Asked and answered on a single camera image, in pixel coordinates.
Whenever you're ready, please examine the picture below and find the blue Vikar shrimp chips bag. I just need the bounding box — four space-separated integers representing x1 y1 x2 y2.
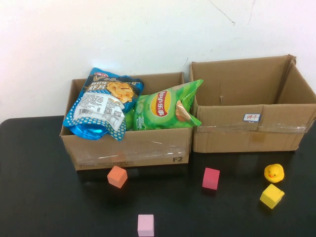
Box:
63 67 145 142

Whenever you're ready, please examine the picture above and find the red foam cube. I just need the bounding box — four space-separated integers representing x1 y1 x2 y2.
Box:
202 167 220 190

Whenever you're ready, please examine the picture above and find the green Lay's chips bag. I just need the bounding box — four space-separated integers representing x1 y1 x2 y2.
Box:
133 79 204 131

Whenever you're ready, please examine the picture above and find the cardboard box with F2 print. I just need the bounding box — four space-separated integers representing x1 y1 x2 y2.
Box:
59 72 193 171

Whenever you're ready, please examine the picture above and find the orange foam cube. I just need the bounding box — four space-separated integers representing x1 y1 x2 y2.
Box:
107 165 128 189

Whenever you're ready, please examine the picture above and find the cardboard box with white label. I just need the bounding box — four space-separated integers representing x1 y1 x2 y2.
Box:
188 54 316 153

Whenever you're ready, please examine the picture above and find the white label sticker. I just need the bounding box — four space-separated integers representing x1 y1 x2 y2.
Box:
243 113 262 122

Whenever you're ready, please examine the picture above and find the pink foam cube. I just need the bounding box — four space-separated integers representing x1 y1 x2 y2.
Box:
137 214 155 237

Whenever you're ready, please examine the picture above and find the yellow rubber duck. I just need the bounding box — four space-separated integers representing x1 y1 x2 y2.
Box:
264 163 285 183

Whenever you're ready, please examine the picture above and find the yellow foam cube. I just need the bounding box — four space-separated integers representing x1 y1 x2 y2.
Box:
259 184 285 210

